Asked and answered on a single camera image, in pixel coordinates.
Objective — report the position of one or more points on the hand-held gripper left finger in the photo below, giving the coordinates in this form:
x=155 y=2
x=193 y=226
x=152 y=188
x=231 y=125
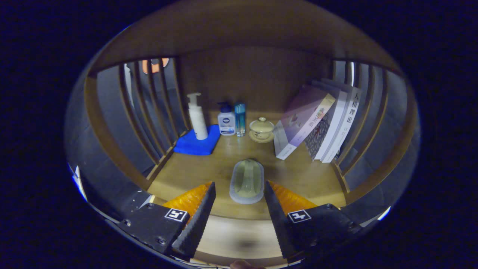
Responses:
x=198 y=220

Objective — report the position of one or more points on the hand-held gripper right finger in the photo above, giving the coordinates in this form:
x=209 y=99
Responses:
x=278 y=220

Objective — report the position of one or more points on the wooden drawer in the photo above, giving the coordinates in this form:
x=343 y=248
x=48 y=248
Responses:
x=239 y=231

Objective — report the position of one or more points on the green soap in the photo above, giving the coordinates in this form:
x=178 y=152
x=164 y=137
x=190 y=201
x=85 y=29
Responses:
x=246 y=179

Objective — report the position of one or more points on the wooden countertop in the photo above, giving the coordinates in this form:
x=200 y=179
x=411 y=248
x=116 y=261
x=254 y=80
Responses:
x=201 y=172

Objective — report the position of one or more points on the wooden cabinet with slatted shelf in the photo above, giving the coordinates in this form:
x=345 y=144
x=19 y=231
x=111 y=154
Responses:
x=242 y=33

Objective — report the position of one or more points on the blue folded cloth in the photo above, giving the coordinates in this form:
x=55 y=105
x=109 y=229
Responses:
x=192 y=145

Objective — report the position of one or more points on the patterned cover book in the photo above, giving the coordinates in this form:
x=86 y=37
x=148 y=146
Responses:
x=317 y=136

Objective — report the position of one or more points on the beige lidded teacup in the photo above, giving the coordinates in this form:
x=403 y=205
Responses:
x=261 y=129

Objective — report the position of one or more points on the white pump bottle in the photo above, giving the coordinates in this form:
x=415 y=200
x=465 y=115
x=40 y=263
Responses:
x=198 y=119

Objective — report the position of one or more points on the white blue-capped lotion bottle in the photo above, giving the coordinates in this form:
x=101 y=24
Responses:
x=226 y=123

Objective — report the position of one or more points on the purple and white book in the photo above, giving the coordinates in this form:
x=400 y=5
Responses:
x=298 y=119

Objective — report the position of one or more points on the slim teal bottle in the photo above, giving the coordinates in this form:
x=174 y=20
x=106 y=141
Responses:
x=240 y=119

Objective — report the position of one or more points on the white book with black characters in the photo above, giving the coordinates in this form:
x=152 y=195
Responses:
x=349 y=116

